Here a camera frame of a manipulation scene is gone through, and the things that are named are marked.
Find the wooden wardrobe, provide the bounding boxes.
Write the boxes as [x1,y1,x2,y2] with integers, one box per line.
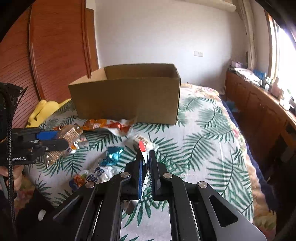
[1,0,99,128]

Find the red white snack pouch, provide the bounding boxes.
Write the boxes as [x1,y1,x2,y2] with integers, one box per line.
[138,140,149,194]

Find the patterned curtain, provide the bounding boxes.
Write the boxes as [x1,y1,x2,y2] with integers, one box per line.
[237,0,256,71]

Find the pink bottle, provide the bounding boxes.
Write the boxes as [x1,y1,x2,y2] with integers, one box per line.
[270,77,281,99]

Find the white nougat candy packet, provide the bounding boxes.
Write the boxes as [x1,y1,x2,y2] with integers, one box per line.
[132,135,154,151]

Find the wooden sideboard cabinet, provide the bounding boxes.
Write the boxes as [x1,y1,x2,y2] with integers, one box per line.
[225,70,295,181]

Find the brown cardboard box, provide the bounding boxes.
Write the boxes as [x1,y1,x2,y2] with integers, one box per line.
[68,63,181,125]

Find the long orange chicken snack bag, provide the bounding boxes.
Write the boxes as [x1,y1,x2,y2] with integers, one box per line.
[81,118,136,137]

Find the black braided cable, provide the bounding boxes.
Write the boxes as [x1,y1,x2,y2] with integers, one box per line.
[4,85,18,241]

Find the blue foil candy packet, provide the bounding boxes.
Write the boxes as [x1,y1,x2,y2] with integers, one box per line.
[100,146,124,167]

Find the clear brown biscuit pack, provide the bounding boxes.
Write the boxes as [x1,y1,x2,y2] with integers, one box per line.
[44,125,83,168]

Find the white black text snack bag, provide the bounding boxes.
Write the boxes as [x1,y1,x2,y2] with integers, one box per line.
[69,159,120,191]

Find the stack of papers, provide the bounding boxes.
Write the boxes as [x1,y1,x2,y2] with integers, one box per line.
[228,66,262,87]

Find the yellow plush toy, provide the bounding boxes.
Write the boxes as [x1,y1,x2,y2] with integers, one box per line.
[26,98,71,128]

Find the person's left hand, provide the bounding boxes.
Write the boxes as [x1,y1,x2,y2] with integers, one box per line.
[0,165,24,191]

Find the white wall switch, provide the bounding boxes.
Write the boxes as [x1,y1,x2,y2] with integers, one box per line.
[194,51,203,57]

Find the silver orange snack pouch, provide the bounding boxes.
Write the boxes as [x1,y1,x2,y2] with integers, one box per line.
[64,134,89,156]

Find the leaf print bed sheet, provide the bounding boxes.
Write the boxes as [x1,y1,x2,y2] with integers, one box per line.
[28,88,254,221]

